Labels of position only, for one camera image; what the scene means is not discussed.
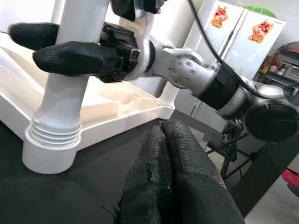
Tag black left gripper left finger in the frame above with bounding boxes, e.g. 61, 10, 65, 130
118, 125, 174, 224

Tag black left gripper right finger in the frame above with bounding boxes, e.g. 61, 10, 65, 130
161, 119, 246, 224

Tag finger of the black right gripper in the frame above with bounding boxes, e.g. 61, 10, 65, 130
32, 41, 118, 77
8, 22, 60, 51

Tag white plastic table top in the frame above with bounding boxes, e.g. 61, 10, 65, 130
0, 31, 176, 175

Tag black metal stand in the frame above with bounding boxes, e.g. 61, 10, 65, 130
205, 126, 260, 180

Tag red plastic object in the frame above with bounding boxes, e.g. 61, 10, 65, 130
281, 168, 299, 190

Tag red cartoon fridge sticker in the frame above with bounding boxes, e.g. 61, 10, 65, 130
211, 6, 228, 28
248, 20, 274, 43

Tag white refrigerator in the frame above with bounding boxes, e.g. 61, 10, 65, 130
177, 0, 287, 126

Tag green bowl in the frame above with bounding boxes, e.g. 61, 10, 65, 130
244, 4, 277, 18

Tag metal kitchen shelf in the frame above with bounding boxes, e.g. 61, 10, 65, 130
256, 42, 299, 85

